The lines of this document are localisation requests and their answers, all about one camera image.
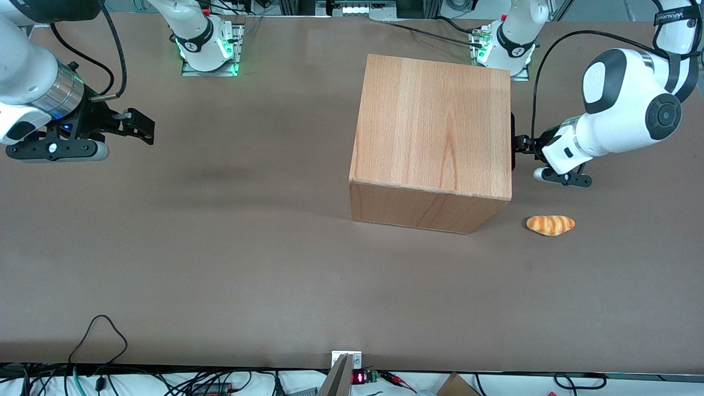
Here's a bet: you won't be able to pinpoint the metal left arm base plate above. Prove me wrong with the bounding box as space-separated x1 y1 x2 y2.
469 27 532 82

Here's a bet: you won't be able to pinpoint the toy bread roll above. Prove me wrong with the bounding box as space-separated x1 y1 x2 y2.
526 214 576 237

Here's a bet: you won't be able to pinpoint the small metal bracket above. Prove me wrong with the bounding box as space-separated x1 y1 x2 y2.
331 350 363 371

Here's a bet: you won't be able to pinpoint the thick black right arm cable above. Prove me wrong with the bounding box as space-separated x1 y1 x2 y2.
90 4 128 103

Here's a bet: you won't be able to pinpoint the black cable loop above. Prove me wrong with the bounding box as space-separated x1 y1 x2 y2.
554 372 607 392

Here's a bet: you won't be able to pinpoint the black cable on table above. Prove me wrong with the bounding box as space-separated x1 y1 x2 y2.
383 16 488 48

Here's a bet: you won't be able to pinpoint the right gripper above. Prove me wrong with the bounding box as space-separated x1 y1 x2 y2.
0 102 155 146

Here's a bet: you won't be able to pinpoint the red clip leads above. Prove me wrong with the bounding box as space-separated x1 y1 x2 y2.
379 371 417 393

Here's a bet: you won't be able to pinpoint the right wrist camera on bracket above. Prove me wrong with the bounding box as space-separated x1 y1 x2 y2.
5 140 110 163

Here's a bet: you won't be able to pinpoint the white lit device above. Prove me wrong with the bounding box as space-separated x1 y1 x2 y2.
328 0 398 17

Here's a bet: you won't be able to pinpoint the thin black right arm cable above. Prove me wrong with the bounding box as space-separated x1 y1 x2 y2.
51 23 116 95

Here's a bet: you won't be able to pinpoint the black box with orange parts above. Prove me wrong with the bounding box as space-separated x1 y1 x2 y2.
189 383 232 396

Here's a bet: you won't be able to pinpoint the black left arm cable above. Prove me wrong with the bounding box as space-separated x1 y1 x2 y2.
530 30 663 145

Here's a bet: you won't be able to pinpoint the wooden drawer cabinet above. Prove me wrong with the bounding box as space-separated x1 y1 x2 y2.
349 53 513 235

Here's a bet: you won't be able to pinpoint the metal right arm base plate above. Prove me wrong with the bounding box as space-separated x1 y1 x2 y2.
181 22 244 77

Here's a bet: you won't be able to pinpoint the brown cardboard piece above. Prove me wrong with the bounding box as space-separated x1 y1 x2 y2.
437 372 481 396

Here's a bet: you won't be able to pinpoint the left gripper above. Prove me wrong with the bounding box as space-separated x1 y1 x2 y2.
512 118 588 175

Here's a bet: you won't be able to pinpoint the looped thin black cable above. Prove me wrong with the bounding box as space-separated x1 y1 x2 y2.
68 315 129 365

